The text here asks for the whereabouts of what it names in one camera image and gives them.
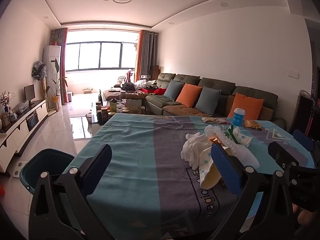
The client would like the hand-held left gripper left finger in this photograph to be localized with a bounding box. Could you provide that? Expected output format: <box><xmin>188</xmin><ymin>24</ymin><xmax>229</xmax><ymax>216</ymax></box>
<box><xmin>28</xmin><ymin>144</ymin><xmax>115</xmax><ymax>240</ymax></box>

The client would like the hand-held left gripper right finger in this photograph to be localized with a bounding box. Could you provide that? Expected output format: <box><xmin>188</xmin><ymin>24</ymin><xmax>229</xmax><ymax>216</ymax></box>
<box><xmin>210</xmin><ymin>143</ymin><xmax>295</xmax><ymax>240</ymax></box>

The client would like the green leather sofa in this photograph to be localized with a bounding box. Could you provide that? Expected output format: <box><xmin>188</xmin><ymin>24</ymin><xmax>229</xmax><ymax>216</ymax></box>
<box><xmin>100</xmin><ymin>72</ymin><xmax>287</xmax><ymax>130</ymax></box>

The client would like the white tissue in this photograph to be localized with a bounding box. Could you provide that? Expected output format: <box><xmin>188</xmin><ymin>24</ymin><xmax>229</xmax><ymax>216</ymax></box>
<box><xmin>181</xmin><ymin>132</ymin><xmax>213</xmax><ymax>170</ymax></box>

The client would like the tall plant yellow pot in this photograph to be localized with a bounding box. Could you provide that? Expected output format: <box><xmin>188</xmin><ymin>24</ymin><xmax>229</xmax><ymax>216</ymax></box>
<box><xmin>46</xmin><ymin>59</ymin><xmax>68</xmax><ymax>112</ymax></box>

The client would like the brown sofa seat pad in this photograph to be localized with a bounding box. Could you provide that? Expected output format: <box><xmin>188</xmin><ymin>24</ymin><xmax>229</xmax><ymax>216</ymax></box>
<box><xmin>163</xmin><ymin>104</ymin><xmax>199</xmax><ymax>117</ymax></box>

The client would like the teal plastic waste bin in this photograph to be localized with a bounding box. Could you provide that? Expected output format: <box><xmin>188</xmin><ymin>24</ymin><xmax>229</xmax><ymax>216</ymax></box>
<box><xmin>19</xmin><ymin>148</ymin><xmax>75</xmax><ymax>195</ymax></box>

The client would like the grey orange curtain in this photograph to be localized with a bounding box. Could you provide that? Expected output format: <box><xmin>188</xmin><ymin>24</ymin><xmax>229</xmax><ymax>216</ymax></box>
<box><xmin>50</xmin><ymin>27</ymin><xmax>68</xmax><ymax>104</ymax></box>
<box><xmin>134</xmin><ymin>29</ymin><xmax>158</xmax><ymax>80</ymax></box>

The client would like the white glass coffee table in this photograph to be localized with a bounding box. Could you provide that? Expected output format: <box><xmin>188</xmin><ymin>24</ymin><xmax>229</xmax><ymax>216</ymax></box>
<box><xmin>86</xmin><ymin>100</ymin><xmax>147</xmax><ymax>132</ymax></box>

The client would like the white paper cup blue print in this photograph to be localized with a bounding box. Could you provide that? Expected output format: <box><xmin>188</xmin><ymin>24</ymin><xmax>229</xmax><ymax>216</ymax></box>
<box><xmin>199</xmin><ymin>146</ymin><xmax>225</xmax><ymax>190</ymax></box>
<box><xmin>232</xmin><ymin>126</ymin><xmax>252</xmax><ymax>147</ymax></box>

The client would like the cluster of glass jars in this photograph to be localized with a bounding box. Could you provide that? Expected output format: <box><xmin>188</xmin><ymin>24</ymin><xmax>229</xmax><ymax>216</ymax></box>
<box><xmin>96</xmin><ymin>98</ymin><xmax>118</xmax><ymax>125</ymax></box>

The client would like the green clear plastic wrapper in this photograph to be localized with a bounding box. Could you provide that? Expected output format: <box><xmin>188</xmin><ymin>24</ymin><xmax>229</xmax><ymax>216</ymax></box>
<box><xmin>220</xmin><ymin>125</ymin><xmax>235</xmax><ymax>143</ymax></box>

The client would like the decor tree blue vase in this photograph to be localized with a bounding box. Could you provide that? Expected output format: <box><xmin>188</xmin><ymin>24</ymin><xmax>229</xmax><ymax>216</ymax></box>
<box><xmin>0</xmin><ymin>91</ymin><xmax>12</xmax><ymax>113</ymax></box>

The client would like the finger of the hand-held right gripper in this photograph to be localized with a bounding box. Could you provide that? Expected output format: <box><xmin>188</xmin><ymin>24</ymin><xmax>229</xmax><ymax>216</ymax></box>
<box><xmin>293</xmin><ymin>129</ymin><xmax>315</xmax><ymax>153</ymax></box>
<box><xmin>268</xmin><ymin>141</ymin><xmax>300</xmax><ymax>171</ymax></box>

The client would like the brown wooden box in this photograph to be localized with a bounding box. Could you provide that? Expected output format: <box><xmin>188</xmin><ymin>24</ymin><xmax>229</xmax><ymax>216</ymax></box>
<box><xmin>150</xmin><ymin>65</ymin><xmax>163</xmax><ymax>80</ymax></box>

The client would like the white foam fruit net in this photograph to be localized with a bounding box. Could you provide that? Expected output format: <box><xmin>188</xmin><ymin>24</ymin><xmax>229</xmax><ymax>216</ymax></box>
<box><xmin>204</xmin><ymin>124</ymin><xmax>260</xmax><ymax>168</ymax></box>

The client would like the black chair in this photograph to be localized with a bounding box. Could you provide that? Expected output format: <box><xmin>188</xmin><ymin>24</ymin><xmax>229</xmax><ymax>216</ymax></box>
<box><xmin>288</xmin><ymin>90</ymin><xmax>316</xmax><ymax>140</ymax></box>

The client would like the black cabinet appliance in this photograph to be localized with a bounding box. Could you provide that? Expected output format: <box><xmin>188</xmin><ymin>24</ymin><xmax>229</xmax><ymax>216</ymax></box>
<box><xmin>26</xmin><ymin>113</ymin><xmax>39</xmax><ymax>131</ymax></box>

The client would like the blue grey cushion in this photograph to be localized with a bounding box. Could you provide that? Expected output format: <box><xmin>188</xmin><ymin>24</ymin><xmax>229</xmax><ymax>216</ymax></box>
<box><xmin>195</xmin><ymin>86</ymin><xmax>221</xmax><ymax>116</ymax></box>
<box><xmin>164</xmin><ymin>79</ymin><xmax>184</xmax><ymax>101</ymax></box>

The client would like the blue grey printed tablecloth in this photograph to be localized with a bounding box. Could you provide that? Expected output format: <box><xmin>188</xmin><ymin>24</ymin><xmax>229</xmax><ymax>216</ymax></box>
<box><xmin>60</xmin><ymin>112</ymin><xmax>317</xmax><ymax>240</ymax></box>

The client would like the plastic wrapped tray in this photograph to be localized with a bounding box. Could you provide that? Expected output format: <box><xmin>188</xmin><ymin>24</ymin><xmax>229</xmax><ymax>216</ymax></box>
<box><xmin>14</xmin><ymin>100</ymin><xmax>29</xmax><ymax>114</ymax></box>

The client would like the white black tv cabinet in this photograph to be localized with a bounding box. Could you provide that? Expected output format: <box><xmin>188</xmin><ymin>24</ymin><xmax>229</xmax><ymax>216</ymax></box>
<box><xmin>0</xmin><ymin>99</ymin><xmax>48</xmax><ymax>173</ymax></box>

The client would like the brown paper bag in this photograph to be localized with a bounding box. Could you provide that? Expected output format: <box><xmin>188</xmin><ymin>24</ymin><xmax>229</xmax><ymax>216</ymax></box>
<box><xmin>125</xmin><ymin>99</ymin><xmax>146</xmax><ymax>116</ymax></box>

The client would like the orange cushion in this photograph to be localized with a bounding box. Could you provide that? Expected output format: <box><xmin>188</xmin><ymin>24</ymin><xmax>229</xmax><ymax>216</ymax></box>
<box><xmin>176</xmin><ymin>83</ymin><xmax>203</xmax><ymax>108</ymax></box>
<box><xmin>227</xmin><ymin>92</ymin><xmax>264</xmax><ymax>122</ymax></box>

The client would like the large black framed window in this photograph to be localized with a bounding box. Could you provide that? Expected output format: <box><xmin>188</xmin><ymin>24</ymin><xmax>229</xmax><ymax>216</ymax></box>
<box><xmin>65</xmin><ymin>41</ymin><xmax>137</xmax><ymax>72</ymax></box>

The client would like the white bathroom scale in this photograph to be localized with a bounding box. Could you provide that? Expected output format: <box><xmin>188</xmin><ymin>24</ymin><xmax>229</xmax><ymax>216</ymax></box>
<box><xmin>12</xmin><ymin>163</ymin><xmax>23</xmax><ymax>178</ymax></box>

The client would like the floor fan patterned cover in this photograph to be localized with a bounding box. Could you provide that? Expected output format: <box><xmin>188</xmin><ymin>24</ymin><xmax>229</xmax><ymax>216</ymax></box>
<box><xmin>31</xmin><ymin>60</ymin><xmax>47</xmax><ymax>110</ymax></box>

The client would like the white standing air conditioner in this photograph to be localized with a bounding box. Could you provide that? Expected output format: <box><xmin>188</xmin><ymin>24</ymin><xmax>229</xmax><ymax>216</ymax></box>
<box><xmin>42</xmin><ymin>45</ymin><xmax>62</xmax><ymax>110</ymax></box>

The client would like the pile of white clothes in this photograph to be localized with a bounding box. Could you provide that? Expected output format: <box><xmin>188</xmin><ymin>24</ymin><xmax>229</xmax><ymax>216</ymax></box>
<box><xmin>135</xmin><ymin>79</ymin><xmax>157</xmax><ymax>89</ymax></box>

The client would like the person's right hand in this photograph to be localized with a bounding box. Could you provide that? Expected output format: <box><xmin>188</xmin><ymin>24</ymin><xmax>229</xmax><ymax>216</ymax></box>
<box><xmin>292</xmin><ymin>204</ymin><xmax>320</xmax><ymax>233</ymax></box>

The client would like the blue cup white lid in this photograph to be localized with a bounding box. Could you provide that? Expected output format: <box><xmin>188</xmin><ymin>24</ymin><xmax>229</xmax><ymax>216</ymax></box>
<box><xmin>231</xmin><ymin>108</ymin><xmax>247</xmax><ymax>126</ymax></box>

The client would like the black monitor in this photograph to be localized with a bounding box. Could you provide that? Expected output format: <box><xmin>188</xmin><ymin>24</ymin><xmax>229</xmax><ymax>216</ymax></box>
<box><xmin>24</xmin><ymin>84</ymin><xmax>36</xmax><ymax>105</ymax></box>

